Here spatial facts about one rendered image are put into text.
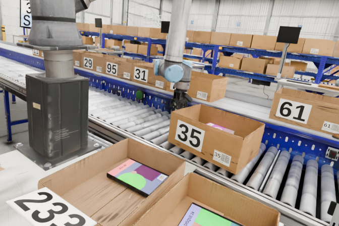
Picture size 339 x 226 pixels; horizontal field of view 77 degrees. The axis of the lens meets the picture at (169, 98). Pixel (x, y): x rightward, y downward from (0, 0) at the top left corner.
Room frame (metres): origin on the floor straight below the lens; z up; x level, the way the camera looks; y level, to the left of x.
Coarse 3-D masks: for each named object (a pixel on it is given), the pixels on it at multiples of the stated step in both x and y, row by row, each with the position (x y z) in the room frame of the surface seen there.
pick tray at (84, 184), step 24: (120, 144) 0.79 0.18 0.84; (144, 144) 0.79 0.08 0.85; (72, 168) 0.60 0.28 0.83; (96, 168) 0.68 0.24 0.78; (168, 168) 0.73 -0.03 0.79; (72, 192) 0.58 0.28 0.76; (96, 192) 0.59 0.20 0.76; (120, 192) 0.60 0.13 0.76; (96, 216) 0.50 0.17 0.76; (120, 216) 0.51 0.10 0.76
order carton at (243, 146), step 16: (176, 112) 1.08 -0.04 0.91; (192, 112) 1.20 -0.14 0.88; (208, 112) 1.23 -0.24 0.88; (224, 112) 1.17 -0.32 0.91; (176, 128) 1.02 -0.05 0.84; (208, 128) 0.90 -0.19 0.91; (240, 128) 1.10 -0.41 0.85; (256, 128) 1.05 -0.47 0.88; (176, 144) 1.01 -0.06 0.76; (208, 144) 0.90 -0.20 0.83; (224, 144) 0.85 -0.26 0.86; (240, 144) 0.81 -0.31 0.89; (256, 144) 0.96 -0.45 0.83; (208, 160) 0.89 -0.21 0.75; (240, 160) 0.81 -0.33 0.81
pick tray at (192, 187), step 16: (192, 176) 0.63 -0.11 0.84; (176, 192) 0.56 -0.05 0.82; (192, 192) 0.62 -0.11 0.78; (208, 192) 0.59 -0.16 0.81; (224, 192) 0.57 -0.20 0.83; (160, 208) 0.49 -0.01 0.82; (176, 208) 0.56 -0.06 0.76; (208, 208) 0.58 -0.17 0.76; (224, 208) 0.56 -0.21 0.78; (240, 208) 0.54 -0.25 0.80; (256, 208) 0.52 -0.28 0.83; (272, 208) 0.50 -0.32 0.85; (144, 224) 0.43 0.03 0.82; (160, 224) 0.49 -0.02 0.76; (176, 224) 0.50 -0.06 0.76; (256, 224) 0.51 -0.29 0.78; (272, 224) 0.49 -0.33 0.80
